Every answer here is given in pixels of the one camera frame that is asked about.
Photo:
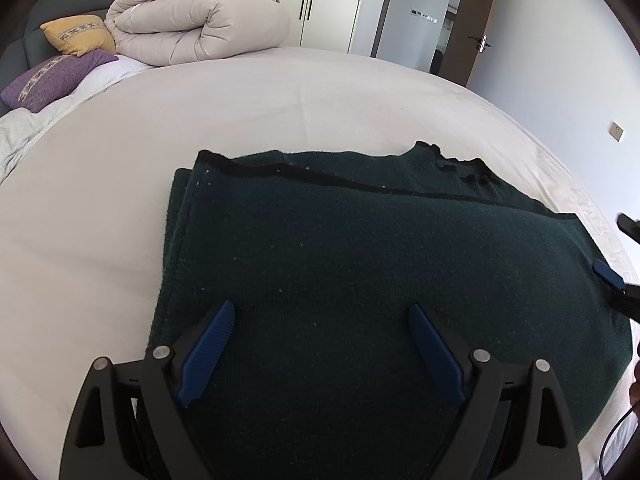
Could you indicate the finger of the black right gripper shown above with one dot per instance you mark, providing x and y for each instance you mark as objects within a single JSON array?
[{"x": 609, "y": 276}]

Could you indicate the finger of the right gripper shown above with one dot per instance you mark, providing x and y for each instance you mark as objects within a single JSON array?
[{"x": 629, "y": 227}]

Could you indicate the purple patterned cushion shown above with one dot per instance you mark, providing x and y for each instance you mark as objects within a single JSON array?
[{"x": 52, "y": 80}]

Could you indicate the wall socket plate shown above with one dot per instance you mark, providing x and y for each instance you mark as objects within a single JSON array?
[{"x": 616, "y": 131}]

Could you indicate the white pillow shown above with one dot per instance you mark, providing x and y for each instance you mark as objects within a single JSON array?
[{"x": 22, "y": 129}]

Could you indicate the white bed sheet mattress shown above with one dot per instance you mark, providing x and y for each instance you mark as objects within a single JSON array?
[{"x": 83, "y": 214}]

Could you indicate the dark green knit sweater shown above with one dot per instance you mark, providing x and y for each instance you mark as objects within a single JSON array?
[{"x": 322, "y": 256}]

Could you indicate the dark grey headboard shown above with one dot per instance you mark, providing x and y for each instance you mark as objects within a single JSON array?
[{"x": 31, "y": 47}]

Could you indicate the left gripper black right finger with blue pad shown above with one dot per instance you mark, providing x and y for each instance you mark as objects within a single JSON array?
[{"x": 538, "y": 440}]

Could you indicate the rolled beige duvet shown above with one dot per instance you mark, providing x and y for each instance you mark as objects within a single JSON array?
[{"x": 171, "y": 32}]

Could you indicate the brown wooden door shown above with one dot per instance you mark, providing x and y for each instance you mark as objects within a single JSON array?
[{"x": 467, "y": 41}]

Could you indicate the yellow patterned cushion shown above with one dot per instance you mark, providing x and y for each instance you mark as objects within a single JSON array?
[{"x": 78, "y": 35}]

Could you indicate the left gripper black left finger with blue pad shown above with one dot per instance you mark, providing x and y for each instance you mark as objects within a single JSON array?
[{"x": 127, "y": 420}]

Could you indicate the person's right hand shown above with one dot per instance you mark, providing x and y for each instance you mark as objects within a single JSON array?
[{"x": 634, "y": 390}]

